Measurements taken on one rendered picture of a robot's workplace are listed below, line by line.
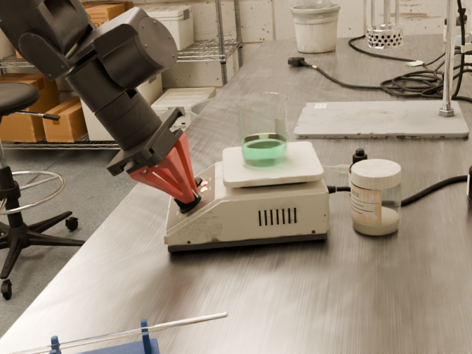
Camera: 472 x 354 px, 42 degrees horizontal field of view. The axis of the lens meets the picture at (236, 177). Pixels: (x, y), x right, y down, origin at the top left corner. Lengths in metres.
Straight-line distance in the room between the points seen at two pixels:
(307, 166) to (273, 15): 2.52
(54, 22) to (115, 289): 0.29
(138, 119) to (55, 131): 2.63
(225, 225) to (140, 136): 0.15
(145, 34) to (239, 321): 0.30
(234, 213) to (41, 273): 1.69
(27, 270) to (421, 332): 1.94
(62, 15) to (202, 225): 0.28
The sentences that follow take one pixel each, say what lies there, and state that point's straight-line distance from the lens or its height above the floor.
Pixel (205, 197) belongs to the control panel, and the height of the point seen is 0.81.
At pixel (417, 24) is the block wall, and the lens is 3.21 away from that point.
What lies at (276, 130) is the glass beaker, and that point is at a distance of 0.73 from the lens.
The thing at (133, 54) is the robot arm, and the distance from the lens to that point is 0.65.
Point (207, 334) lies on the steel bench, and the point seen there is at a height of 0.75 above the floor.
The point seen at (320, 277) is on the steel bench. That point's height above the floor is 0.75.
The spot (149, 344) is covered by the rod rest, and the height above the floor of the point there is 0.78.
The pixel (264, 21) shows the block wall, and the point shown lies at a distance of 3.25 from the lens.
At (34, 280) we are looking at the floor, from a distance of 2.33.
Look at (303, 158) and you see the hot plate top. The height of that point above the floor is 0.84.
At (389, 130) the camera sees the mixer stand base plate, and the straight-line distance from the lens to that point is 1.11.
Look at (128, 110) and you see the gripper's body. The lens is 0.70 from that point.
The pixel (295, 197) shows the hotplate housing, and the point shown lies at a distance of 0.73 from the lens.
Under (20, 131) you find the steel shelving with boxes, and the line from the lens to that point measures 3.44.
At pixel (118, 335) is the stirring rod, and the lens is 0.58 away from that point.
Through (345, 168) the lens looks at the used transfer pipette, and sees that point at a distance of 0.94.
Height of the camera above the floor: 1.12
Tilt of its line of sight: 22 degrees down
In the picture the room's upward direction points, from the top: 5 degrees counter-clockwise
